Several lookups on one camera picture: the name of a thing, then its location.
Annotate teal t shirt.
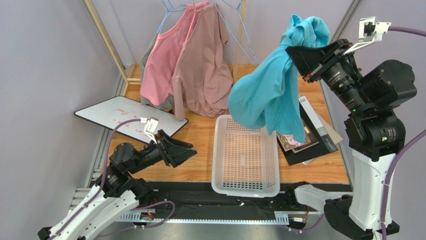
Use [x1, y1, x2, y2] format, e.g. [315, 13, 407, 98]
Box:
[227, 14, 330, 143]

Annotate pink t shirt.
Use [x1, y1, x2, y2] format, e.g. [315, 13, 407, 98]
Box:
[140, 0, 210, 109]

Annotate white plastic basket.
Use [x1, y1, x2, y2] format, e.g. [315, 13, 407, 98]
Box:
[211, 115, 281, 198]

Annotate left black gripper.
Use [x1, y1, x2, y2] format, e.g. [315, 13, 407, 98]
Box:
[128, 128, 198, 174]

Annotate white whiteboard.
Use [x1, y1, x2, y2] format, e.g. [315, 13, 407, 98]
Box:
[74, 96, 188, 137]

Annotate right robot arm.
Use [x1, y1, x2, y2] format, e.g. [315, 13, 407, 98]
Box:
[286, 39, 417, 240]

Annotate white box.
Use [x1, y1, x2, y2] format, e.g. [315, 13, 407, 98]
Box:
[298, 96, 343, 152]

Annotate grey t shirt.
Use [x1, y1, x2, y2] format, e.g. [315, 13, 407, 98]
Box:
[139, 33, 181, 110]

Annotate blue hanger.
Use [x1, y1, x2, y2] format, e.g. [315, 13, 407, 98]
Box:
[212, 0, 259, 66]
[156, 0, 187, 35]

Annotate mauve t shirt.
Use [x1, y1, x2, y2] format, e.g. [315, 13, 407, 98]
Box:
[172, 3, 234, 120]

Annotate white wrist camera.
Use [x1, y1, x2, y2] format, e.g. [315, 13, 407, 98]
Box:
[139, 117, 159, 143]
[343, 16, 392, 55]

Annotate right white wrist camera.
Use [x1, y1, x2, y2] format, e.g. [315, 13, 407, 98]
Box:
[343, 16, 392, 55]

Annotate illustrated book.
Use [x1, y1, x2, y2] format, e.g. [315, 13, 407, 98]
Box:
[277, 120, 319, 153]

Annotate wooden clothes rack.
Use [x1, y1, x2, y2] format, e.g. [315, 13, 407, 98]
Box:
[83, 0, 254, 97]

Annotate black book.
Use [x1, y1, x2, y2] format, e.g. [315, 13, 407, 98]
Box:
[277, 96, 343, 166]

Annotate blue hanger left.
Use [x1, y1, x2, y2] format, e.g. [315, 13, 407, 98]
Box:
[156, 0, 187, 35]

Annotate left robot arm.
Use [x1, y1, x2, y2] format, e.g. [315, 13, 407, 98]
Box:
[37, 129, 197, 240]

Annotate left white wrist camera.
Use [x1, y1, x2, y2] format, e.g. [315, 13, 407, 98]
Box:
[139, 117, 159, 143]

